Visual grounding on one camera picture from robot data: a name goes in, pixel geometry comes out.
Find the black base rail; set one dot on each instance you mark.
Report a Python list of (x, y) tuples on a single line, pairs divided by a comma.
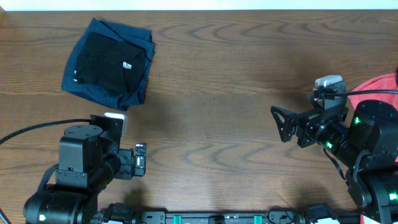
[(318, 213)]

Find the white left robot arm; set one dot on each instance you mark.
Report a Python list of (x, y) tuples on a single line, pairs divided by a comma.
[(88, 161)]

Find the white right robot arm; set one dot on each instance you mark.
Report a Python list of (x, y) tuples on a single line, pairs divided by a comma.
[(367, 147)]

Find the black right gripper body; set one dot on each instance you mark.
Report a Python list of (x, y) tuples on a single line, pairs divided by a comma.
[(310, 121)]

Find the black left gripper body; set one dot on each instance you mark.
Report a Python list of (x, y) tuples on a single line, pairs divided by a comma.
[(127, 163)]

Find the black polo shirt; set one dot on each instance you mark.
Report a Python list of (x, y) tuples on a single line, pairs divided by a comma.
[(114, 66)]

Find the folded navy blue garment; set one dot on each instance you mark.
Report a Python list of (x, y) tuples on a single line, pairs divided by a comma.
[(120, 32)]

